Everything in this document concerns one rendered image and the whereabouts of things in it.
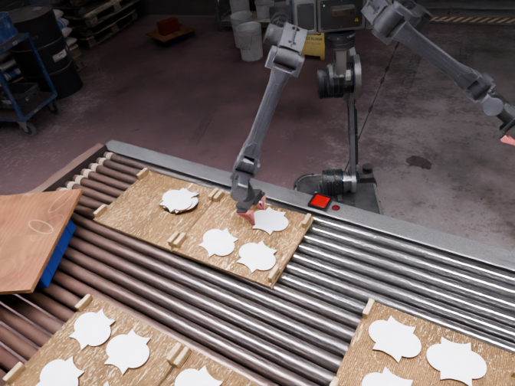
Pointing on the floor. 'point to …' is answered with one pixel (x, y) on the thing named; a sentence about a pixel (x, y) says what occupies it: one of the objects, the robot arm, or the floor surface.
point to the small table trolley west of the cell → (21, 116)
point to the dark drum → (34, 26)
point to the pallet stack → (94, 17)
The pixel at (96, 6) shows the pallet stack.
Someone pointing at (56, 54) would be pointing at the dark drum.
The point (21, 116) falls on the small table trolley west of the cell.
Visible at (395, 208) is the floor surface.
